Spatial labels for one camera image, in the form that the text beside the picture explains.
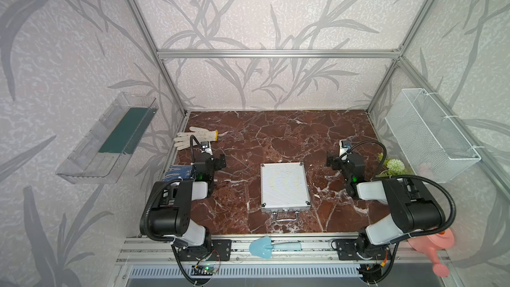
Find silver aluminium poker case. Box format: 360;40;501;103
260;162;312;223

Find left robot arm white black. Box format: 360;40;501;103
139;127;227;253

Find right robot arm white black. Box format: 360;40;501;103
325;140;457;252

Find blue patterned work glove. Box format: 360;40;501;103
162;165;195;182

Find white work glove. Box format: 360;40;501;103
173;126;219;151

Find artificial flower pot plant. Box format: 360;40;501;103
377;158;409;177

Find left green circuit board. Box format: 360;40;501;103
191;264;220;276

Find pink watering can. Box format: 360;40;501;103
408;229;455;278

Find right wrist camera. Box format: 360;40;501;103
339;140;352;161

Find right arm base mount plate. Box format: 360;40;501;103
331;239;391;262

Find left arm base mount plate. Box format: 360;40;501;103
177;239;232;262

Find white wire mesh basket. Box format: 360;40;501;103
385;88;481;183

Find aluminium frame front rail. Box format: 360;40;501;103
115;233;451;266

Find right circuit board with wires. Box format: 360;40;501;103
358;264;392;286

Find clear plastic wall shelf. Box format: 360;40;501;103
56;92;159;185

